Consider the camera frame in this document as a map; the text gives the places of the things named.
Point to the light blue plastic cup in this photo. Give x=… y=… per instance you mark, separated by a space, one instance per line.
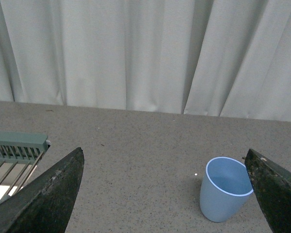
x=225 y=188

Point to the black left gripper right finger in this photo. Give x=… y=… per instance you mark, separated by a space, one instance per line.
x=272 y=187

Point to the green dish drying rack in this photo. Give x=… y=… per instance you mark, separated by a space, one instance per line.
x=19 y=156

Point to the white curtain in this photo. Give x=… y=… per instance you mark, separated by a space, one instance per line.
x=225 y=58

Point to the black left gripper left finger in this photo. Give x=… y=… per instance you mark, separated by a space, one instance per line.
x=45 y=205

